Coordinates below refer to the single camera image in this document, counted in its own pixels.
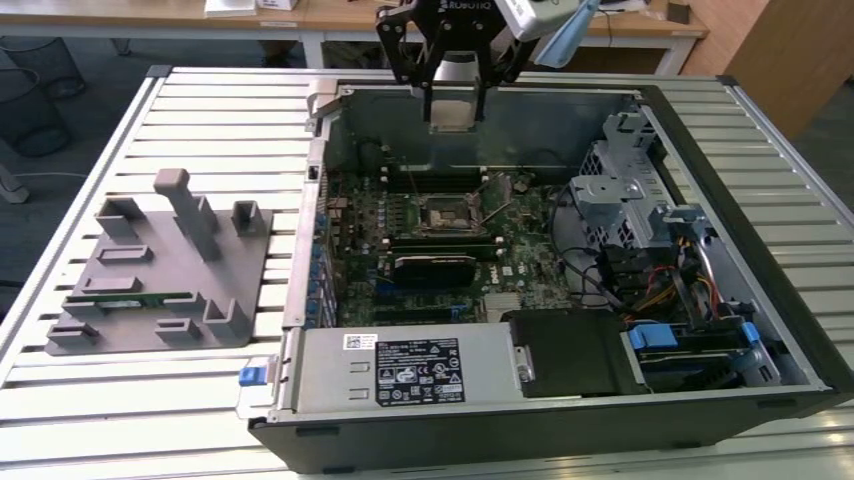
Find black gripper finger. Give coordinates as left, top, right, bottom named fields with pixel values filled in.
left=472, top=28, right=537, bottom=124
left=372, top=3, right=437, bottom=124

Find silver green CPU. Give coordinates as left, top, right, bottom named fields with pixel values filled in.
left=429, top=98, right=480, bottom=135

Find CPU socket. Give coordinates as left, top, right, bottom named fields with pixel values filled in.
left=413, top=192, right=482, bottom=237

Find white box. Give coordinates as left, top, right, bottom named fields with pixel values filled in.
left=202, top=0, right=258, bottom=19

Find silver metal drive cage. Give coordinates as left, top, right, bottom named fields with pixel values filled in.
left=567, top=112, right=672, bottom=251

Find wooden cabinet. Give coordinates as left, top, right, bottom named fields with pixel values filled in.
left=683, top=0, right=854, bottom=141

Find green motherboard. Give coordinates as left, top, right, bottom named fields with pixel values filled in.
left=318, top=167, right=576, bottom=329

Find black graphics card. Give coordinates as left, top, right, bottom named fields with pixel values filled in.
left=390, top=253, right=480, bottom=291

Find wooden desk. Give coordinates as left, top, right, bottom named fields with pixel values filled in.
left=0, top=0, right=712, bottom=71

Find silver chipset heatsink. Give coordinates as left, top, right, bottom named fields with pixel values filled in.
left=482, top=293, right=525, bottom=322

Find grey parts rack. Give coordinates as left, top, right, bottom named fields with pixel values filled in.
left=43, top=167, right=276, bottom=357

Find black mesh waste bin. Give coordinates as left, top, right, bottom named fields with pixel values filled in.
left=0, top=37, right=87, bottom=99
left=0, top=67, right=73, bottom=157

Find black expansion slot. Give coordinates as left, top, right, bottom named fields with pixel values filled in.
left=369, top=305, right=461, bottom=325

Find blue disk carrier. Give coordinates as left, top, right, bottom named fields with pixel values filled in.
left=625, top=322, right=759, bottom=392

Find green RAM stick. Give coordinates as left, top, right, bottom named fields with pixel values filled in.
left=65, top=291, right=201, bottom=309

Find white stand foot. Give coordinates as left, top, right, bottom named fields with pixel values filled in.
left=0, top=162, right=29, bottom=205

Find silver power supply unit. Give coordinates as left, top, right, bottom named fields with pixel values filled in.
left=292, top=322, right=525, bottom=415

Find black open PC case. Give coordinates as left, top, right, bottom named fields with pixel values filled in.
left=236, top=74, right=854, bottom=474

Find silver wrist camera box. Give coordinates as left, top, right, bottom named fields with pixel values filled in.
left=502, top=0, right=576, bottom=42

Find black cable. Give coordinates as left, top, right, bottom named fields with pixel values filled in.
left=549, top=187, right=605, bottom=311

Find coloured power supply wires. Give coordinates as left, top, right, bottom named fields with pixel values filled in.
left=636, top=234, right=725, bottom=321

